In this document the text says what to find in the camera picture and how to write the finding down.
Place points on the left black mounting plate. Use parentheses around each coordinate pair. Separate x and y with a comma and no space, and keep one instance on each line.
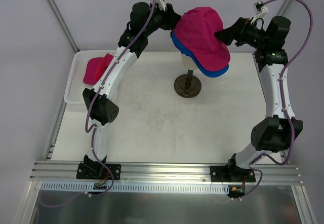
(114,172)

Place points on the cream mannequin head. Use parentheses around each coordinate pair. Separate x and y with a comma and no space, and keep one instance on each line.
(188,62)

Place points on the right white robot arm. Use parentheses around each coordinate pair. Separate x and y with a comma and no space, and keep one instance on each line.
(280,127)

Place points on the white plastic basket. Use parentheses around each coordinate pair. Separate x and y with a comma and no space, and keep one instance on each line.
(74,88)

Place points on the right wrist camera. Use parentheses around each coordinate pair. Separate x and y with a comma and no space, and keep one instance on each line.
(261,11)

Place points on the white slotted cable duct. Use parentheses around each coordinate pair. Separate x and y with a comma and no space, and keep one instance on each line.
(123,187)

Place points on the pink cap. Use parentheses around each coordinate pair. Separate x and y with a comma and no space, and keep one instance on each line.
(195,30)
(96,68)

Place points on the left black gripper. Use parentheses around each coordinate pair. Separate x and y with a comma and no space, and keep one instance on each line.
(171,16)

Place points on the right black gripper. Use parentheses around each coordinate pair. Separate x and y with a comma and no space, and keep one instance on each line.
(238,31)

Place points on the blue cap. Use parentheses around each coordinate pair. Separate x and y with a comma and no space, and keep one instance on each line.
(189,54)

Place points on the aluminium rail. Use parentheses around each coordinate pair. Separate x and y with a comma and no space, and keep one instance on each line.
(166,173)

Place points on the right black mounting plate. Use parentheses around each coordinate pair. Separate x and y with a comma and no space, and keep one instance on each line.
(231,174)

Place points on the black mounting plate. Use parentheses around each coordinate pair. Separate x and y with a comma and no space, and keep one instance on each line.
(114,172)
(231,174)

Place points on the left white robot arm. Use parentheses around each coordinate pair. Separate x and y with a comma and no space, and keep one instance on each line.
(144,20)

